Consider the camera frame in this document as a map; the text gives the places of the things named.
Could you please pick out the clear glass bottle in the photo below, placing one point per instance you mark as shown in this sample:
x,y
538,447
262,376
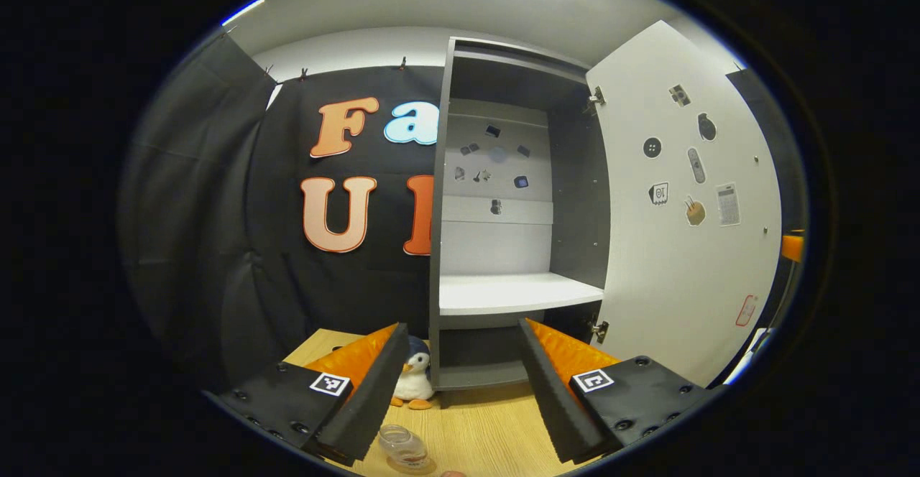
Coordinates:
x,y
402,445

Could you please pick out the metal door hinge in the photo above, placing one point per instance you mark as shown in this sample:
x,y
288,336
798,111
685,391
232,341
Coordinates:
x,y
596,98
600,330

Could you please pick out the white cabinet shelf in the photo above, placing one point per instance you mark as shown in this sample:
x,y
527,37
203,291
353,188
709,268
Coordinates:
x,y
517,294

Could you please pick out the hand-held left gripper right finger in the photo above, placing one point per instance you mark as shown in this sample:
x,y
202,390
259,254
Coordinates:
x,y
553,398

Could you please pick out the dark grey cabinet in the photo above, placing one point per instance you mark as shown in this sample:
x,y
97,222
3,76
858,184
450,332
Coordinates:
x,y
575,197

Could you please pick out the plush penguin toy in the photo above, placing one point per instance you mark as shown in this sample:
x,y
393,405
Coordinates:
x,y
415,383

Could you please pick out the black backdrop cloth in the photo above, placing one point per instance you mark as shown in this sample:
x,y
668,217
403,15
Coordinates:
x,y
208,197

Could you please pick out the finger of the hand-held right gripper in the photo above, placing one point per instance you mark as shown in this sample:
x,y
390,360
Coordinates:
x,y
793,246

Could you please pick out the white cabinet door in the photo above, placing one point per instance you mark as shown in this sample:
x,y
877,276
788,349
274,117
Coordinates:
x,y
668,283

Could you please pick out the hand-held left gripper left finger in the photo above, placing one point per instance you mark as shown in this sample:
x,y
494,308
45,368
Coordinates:
x,y
374,405

